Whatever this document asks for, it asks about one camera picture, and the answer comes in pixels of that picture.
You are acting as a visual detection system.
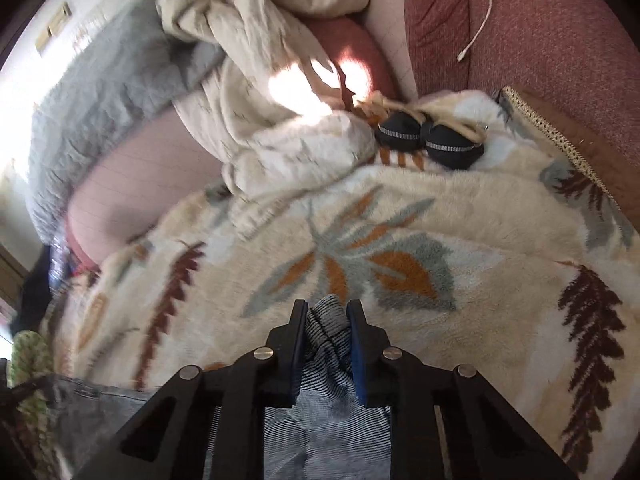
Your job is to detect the blue grey denim pants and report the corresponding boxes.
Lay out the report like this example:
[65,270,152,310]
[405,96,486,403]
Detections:
[44,296,390,479]

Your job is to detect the black clothing pile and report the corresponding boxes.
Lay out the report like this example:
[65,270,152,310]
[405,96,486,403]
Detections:
[10,245,52,336]

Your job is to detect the green white patterned quilt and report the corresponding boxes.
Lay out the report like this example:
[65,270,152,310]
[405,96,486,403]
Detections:
[9,330,60,479]

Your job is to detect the cream leaf pattern fleece blanket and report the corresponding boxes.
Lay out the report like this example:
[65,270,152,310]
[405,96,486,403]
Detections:
[49,91,639,479]

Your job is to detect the pink bed sheet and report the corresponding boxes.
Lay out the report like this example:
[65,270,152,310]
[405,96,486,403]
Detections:
[65,107,221,268]

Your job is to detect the black rhinestone slipper right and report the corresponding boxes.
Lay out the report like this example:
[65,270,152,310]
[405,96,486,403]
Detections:
[420,119,486,170]

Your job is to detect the black rhinestone slipper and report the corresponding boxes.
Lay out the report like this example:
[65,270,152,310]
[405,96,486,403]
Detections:
[420,119,486,170]
[374,112,424,153]

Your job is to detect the brown cushion with lace trim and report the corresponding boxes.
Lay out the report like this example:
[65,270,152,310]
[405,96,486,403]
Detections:
[499,87,639,228]

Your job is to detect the black rhinestone slipper left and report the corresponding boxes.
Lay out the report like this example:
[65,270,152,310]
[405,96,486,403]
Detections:
[374,112,424,153]

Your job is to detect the cream crumpled cloth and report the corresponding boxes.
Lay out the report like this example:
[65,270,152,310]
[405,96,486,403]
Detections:
[156,0,375,203]

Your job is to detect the red upholstered headboard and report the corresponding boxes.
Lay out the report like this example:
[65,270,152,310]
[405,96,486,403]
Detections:
[309,0,639,162]

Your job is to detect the white charging cable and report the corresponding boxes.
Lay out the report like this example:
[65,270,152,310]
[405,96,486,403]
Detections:
[455,0,495,64]

